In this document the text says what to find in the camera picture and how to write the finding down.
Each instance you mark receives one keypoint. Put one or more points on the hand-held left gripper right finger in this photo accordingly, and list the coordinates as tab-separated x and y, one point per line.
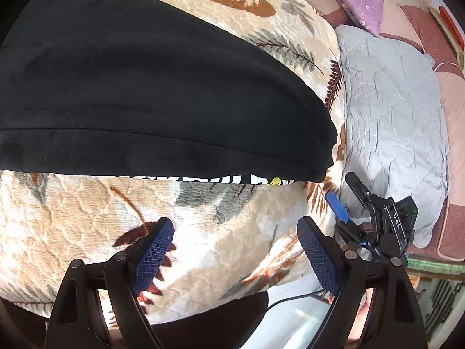
320	258

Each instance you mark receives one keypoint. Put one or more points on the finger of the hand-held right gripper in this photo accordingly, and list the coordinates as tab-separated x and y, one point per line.
336	206
358	187

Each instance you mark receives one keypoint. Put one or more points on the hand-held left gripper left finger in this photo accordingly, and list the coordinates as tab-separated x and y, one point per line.
152	256

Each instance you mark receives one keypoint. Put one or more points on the black pants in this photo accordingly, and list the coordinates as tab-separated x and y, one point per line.
145	80

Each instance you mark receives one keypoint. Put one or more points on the leaf-print fleece blanket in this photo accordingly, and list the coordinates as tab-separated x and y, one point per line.
90	211

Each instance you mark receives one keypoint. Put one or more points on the dark cloth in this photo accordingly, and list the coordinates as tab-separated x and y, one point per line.
203	323

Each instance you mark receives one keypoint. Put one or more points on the grey quilted pillow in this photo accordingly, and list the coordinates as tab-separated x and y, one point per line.
392	109

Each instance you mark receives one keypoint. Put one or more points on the pink bed mat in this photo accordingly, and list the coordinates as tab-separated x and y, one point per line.
452	109

